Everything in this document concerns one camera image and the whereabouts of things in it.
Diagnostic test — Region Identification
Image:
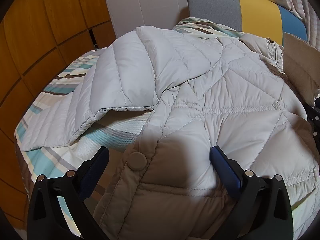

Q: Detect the light grey quilted down jacket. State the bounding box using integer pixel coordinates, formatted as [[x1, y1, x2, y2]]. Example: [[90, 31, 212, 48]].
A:
[[19, 25, 320, 240]]

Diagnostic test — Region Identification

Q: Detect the orange wooden wardrobe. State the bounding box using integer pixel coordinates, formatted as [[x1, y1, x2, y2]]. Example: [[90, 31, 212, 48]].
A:
[[1, 0, 116, 229]]

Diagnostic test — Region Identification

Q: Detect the striped teal brown bedsheet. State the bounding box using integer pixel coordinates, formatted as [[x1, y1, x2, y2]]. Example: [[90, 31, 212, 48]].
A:
[[14, 16, 320, 240]]

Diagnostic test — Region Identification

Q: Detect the grey yellow blue headboard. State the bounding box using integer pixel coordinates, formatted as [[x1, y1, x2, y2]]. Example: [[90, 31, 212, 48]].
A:
[[187, 0, 307, 44]]

